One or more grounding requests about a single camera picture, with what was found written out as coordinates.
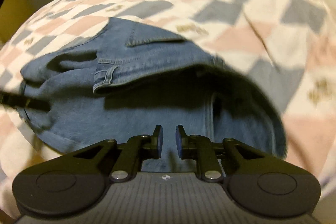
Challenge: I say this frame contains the pink grey checkered quilt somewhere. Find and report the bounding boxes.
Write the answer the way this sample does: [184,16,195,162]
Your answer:
[1,0,335,223]

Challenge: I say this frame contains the blue denim jeans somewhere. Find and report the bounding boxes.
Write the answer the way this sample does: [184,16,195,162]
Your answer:
[19,18,286,172]

